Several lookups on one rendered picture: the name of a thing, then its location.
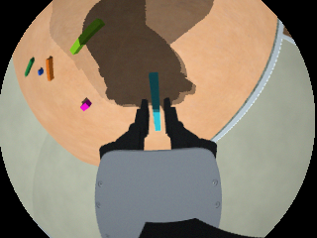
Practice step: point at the orange rod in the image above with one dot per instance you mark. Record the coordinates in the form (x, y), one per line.
(49, 64)

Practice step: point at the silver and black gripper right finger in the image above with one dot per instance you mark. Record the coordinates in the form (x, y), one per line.
(180, 137)

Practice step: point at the turquoise rod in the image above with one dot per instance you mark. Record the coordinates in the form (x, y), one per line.
(154, 85)

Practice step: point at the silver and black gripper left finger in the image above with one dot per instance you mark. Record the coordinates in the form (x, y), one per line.
(134, 138)

